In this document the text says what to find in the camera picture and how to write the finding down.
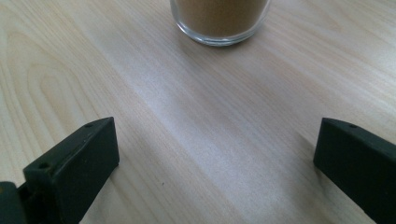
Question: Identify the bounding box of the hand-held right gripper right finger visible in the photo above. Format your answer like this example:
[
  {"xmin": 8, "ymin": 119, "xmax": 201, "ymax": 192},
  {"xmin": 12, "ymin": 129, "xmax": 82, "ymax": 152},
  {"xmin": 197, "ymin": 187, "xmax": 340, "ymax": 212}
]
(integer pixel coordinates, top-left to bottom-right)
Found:
[{"xmin": 313, "ymin": 117, "xmax": 396, "ymax": 224}]

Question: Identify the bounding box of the glass jar of brown powder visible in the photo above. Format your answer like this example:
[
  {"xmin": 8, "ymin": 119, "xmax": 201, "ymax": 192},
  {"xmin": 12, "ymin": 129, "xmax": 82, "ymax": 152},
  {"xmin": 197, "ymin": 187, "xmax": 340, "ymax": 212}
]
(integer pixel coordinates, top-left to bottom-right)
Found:
[{"xmin": 169, "ymin": 0, "xmax": 273, "ymax": 47}]

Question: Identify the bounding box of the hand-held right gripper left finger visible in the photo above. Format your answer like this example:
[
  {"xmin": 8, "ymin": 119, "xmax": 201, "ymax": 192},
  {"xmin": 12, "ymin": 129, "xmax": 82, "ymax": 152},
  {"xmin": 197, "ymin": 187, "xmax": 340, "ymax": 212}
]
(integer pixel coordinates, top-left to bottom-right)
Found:
[{"xmin": 18, "ymin": 117, "xmax": 120, "ymax": 224}]

